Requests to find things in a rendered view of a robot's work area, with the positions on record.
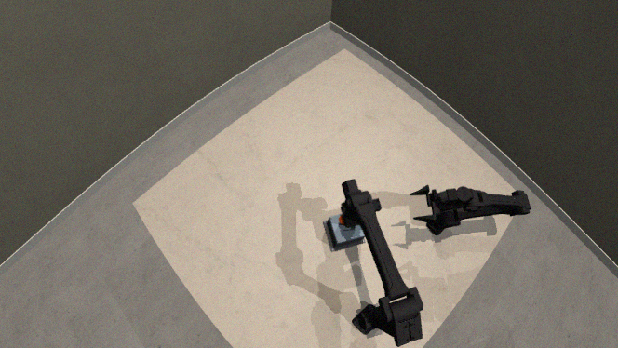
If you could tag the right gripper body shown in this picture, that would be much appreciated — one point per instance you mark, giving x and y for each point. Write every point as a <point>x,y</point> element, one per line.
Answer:
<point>432,201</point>

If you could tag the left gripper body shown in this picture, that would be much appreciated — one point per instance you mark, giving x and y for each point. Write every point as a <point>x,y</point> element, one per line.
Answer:
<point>348,219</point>

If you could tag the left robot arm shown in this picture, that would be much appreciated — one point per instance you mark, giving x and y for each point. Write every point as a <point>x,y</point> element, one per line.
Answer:
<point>404,315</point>

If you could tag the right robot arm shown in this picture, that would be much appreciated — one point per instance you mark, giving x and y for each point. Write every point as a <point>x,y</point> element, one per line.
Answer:
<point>470,200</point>

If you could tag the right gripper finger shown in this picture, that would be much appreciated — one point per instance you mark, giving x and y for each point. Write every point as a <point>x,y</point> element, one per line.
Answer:
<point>427,219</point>
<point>422,191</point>

